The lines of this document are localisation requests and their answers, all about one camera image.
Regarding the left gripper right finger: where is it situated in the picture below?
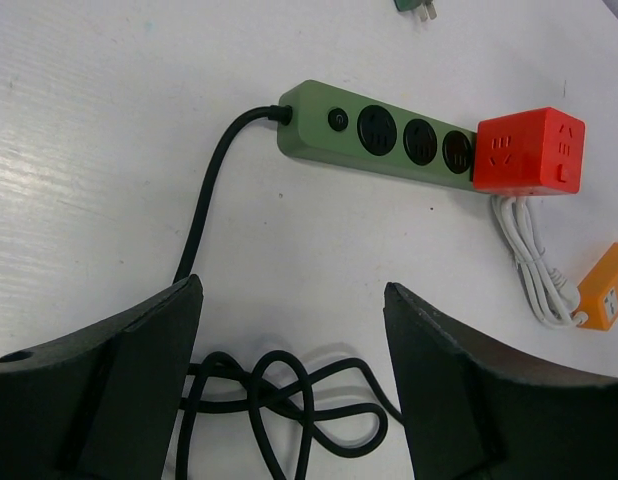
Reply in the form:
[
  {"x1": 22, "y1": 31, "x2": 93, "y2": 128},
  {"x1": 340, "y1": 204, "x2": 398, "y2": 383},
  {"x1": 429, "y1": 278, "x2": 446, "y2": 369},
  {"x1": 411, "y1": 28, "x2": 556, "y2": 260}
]
[{"x1": 384, "y1": 283, "x2": 618, "y2": 479}]

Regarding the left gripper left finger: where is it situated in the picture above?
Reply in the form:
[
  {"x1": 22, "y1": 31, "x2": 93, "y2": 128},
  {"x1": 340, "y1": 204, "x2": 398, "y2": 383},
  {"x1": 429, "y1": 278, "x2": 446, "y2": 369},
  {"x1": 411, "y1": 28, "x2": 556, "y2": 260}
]
[{"x1": 0, "y1": 275, "x2": 203, "y2": 479}]

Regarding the red cube socket adapter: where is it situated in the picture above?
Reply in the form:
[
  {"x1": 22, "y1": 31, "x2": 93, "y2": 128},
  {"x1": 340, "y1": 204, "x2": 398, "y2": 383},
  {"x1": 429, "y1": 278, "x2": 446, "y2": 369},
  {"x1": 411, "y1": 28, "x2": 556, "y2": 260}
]
[{"x1": 472, "y1": 107, "x2": 586, "y2": 197}]

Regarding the green wall charger plug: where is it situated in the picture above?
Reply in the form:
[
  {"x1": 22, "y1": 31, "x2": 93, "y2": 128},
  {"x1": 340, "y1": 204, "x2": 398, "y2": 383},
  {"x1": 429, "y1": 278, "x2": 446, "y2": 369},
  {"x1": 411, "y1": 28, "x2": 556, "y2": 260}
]
[{"x1": 394, "y1": 0, "x2": 437, "y2": 22}]

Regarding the orange power strip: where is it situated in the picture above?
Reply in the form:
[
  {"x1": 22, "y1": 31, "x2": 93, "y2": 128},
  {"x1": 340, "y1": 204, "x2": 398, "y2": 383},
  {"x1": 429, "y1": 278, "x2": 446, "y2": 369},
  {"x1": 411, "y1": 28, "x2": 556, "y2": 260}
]
[{"x1": 576, "y1": 242, "x2": 618, "y2": 331}]

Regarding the green power strip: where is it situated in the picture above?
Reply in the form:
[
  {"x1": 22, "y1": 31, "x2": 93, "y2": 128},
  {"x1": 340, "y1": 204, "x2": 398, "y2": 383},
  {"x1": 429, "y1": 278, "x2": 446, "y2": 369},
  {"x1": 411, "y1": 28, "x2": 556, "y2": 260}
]
[{"x1": 277, "y1": 80, "x2": 477, "y2": 191}]

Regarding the white coiled cable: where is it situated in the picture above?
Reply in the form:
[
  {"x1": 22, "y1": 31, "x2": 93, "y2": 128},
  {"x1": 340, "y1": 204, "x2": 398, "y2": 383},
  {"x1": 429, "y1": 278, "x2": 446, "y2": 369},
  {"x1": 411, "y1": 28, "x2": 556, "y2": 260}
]
[{"x1": 488, "y1": 193, "x2": 588, "y2": 327}]

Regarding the black power cable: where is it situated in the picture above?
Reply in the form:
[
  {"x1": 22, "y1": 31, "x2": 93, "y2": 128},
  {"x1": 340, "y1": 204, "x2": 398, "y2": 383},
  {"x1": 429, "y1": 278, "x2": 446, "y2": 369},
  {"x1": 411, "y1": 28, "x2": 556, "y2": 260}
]
[{"x1": 163, "y1": 103, "x2": 407, "y2": 480}]

